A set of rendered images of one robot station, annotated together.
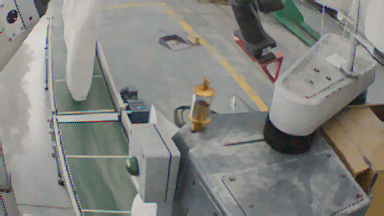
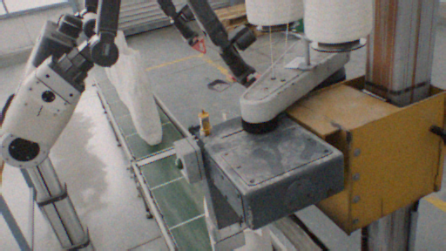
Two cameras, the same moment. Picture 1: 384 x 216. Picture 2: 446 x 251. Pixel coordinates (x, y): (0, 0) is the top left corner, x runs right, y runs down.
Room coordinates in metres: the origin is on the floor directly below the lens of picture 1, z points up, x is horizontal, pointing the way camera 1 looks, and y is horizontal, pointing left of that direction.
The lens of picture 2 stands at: (-0.25, -0.13, 1.78)
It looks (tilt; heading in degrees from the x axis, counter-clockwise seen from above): 28 degrees down; 5
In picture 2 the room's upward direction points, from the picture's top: 10 degrees counter-clockwise
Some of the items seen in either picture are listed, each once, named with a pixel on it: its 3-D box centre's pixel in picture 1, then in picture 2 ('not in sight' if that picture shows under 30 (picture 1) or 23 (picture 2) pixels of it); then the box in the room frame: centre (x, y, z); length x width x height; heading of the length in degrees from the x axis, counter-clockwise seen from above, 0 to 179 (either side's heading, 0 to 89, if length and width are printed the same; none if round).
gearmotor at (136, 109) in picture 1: (129, 104); (197, 135); (2.39, 0.33, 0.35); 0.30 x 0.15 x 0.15; 25
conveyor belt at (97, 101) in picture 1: (70, 49); (133, 108); (3.14, 1.02, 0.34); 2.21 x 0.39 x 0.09; 25
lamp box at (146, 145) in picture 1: (151, 165); (190, 160); (0.55, 0.04, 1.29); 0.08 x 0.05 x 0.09; 25
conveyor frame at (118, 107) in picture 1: (71, 48); (133, 107); (3.11, 1.01, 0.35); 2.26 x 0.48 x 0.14; 25
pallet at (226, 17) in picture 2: not in sight; (245, 12); (6.61, -0.23, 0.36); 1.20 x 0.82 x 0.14; 111
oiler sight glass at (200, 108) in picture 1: (201, 104); (205, 121); (0.59, -0.01, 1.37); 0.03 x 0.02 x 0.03; 25
